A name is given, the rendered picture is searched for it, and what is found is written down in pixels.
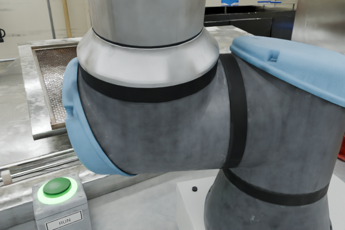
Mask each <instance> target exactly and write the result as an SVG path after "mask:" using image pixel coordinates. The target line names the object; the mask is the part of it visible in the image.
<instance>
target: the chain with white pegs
mask: <svg viewBox="0 0 345 230"><path fill-rule="evenodd" d="M1 177H2V180H3V185H6V184H10V183H13V181H12V178H11V174H10V170H6V171H2V172H1ZM3 185H2V186H3Z"/></svg>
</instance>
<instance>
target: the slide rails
mask: <svg viewBox="0 0 345 230"><path fill-rule="evenodd" d="M75 161H79V159H78V157H77V156H76V154H75V155H71V156H67V157H64V158H60V159H56V160H52V161H49V162H45V163H41V164H37V165H34V166H29V167H26V168H22V169H18V170H14V171H11V172H10V174H11V178H12V179H15V178H18V177H22V176H25V175H29V174H32V173H36V172H39V171H42V170H47V169H50V168H54V167H57V166H61V165H64V164H68V163H72V162H75ZM81 164H82V163H80V164H77V165H73V166H69V167H66V168H62V169H59V170H55V171H52V172H48V173H45V174H42V175H38V176H35V177H31V178H28V179H24V180H20V181H17V182H13V183H10V184H6V185H3V186H0V188H1V187H4V186H8V185H11V184H15V183H19V182H22V181H26V180H29V179H33V178H36V177H40V176H43V175H47V174H50V173H53V172H56V171H60V170H63V169H67V168H71V167H74V166H78V165H81ZM2 181H3V180H2V177H1V174H0V182H2Z"/></svg>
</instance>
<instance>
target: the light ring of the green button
mask: <svg viewBox="0 0 345 230"><path fill-rule="evenodd" d="M65 178H67V177H65ZM68 179H69V180H70V181H71V183H72V188H71V190H70V191H69V192H68V193H67V194H65V195H63V196H61V197H58V198H46V197H45V196H44V195H43V187H44V185H45V184H44V185H43V186H42V187H41V188H40V189H39V191H38V193H37V196H38V198H39V200H40V201H41V202H43V203H46V204H55V203H60V202H63V201H65V200H67V199H68V198H70V197H71V196H72V195H73V194H74V193H75V192H76V189H77V183H76V181H75V180H74V179H72V178H68Z"/></svg>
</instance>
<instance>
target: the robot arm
mask: <svg viewBox="0 0 345 230"><path fill-rule="evenodd" d="M88 3H89V9H90V15H91V21H92V27H91V28H90V30H89V31H88V32H87V33H86V34H85V35H84V36H83V38H82V39H81V40H80V42H79V43H78V46H77V49H76V51H77V57H75V58H74V59H72V60H71V61H70V62H69V64H68V65H67V67H66V70H65V73H64V78H63V86H62V102H63V107H64V108H65V110H66V118H65V124H66V129H67V133H68V136H69V140H70V143H71V145H72V147H73V150H74V152H75V154H76V156H77V157H78V159H79V160H80V162H81V163H82V164H83V165H84V166H85V167H86V168H87V169H88V170H90V171H91V172H93V173H96V174H99V175H122V176H125V177H132V176H136V175H138V174H146V173H163V172H173V171H190V170H207V169H220V170H219V172H218V174H217V176H216V178H215V180H214V183H213V185H212V186H211V187H210V189H209V191H208V193H207V195H206V198H205V203H204V226H205V230H333V228H332V223H331V219H330V214H329V205H328V195H327V192H328V188H329V185H330V181H331V178H332V174H333V171H334V167H335V164H336V160H337V157H338V154H339V150H340V147H341V143H342V139H343V136H344V132H345V55H343V54H341V53H338V52H335V51H332V50H329V49H325V48H322V47H318V46H313V45H309V44H305V43H300V42H295V41H289V40H283V39H276V38H272V37H263V36H252V35H247V36H238V37H235V38H234V39H233V42H232V44H231V45H230V46H229V49H230V51H231V53H219V45H218V42H217V41H216V39H215V38H214V37H213V36H212V34H211V33H210V32H209V31H208V30H207V29H206V28H205V27H204V25H203V23H204V14H205V3H206V0H88Z"/></svg>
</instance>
